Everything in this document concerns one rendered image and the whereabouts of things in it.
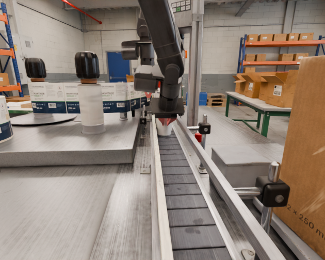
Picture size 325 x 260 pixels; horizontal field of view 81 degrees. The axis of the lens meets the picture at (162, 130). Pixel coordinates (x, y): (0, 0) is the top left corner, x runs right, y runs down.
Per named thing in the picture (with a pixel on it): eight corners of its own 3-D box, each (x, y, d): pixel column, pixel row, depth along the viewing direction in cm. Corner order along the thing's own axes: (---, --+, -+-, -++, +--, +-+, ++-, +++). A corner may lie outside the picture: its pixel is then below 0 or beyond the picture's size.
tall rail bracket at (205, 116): (181, 167, 57) (182, 113, 53) (205, 166, 57) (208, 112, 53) (183, 172, 54) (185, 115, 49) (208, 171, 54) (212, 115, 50)
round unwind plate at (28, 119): (31, 113, 112) (31, 111, 112) (84, 113, 114) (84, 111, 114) (-11, 127, 82) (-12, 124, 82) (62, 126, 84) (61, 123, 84)
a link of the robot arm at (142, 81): (180, 68, 43) (182, 47, 48) (130, 61, 43) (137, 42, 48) (174, 104, 53) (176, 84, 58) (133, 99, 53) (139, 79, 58)
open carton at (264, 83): (247, 98, 275) (250, 71, 265) (286, 99, 270) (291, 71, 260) (259, 102, 233) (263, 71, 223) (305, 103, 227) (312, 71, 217)
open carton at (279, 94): (255, 102, 232) (259, 70, 222) (297, 103, 230) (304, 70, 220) (271, 108, 195) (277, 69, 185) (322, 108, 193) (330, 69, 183)
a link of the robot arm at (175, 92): (181, 83, 49) (182, 69, 52) (155, 79, 49) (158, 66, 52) (178, 102, 54) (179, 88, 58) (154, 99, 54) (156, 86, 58)
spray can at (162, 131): (156, 133, 74) (156, 78, 68) (169, 132, 75) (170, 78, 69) (158, 137, 69) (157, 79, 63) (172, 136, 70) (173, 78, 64)
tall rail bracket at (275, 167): (214, 260, 28) (224, 158, 24) (261, 257, 29) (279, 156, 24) (222, 282, 25) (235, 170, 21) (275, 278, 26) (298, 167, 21)
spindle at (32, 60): (39, 115, 102) (29, 58, 94) (57, 115, 102) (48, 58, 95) (29, 118, 93) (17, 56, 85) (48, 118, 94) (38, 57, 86)
